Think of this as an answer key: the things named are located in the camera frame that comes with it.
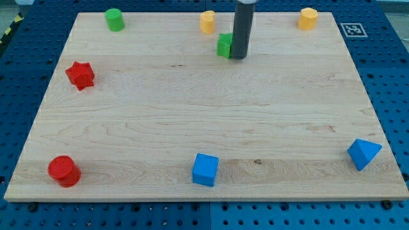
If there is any yellow black hazard tape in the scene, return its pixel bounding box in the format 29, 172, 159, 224
1, 12, 24, 47

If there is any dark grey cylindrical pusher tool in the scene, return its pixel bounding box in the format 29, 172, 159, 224
230, 0, 257, 59

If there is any white fiducial marker tag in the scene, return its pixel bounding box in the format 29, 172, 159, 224
341, 22, 367, 38

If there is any green cylinder block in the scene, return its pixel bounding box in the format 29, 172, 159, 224
105, 8, 125, 32

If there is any red cylinder block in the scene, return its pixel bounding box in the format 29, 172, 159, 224
47, 155, 81, 188

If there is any green star block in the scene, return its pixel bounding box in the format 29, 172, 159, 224
217, 33, 233, 59

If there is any yellow hexagon block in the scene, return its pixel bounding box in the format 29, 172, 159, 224
297, 8, 318, 31

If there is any blue cube block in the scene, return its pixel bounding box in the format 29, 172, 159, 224
192, 153, 219, 187

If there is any light wooden board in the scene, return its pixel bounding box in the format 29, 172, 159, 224
4, 12, 408, 203

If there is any yellow heart block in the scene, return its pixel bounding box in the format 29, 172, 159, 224
199, 10, 215, 34

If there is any blue triangle block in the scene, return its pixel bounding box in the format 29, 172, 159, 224
347, 139, 382, 171

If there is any red star block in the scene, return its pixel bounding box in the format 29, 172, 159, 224
65, 61, 95, 91

